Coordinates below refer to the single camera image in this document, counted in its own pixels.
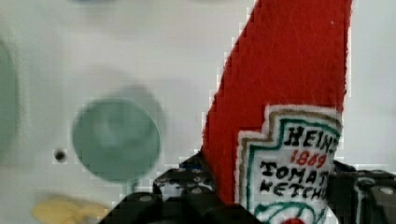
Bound green mug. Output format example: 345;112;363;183
71;84;165;194

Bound red plush ketchup bottle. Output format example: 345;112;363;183
203;0;352;224

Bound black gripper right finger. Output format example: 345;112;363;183
327;161;396;224

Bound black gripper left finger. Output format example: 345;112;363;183
98;152;261;224

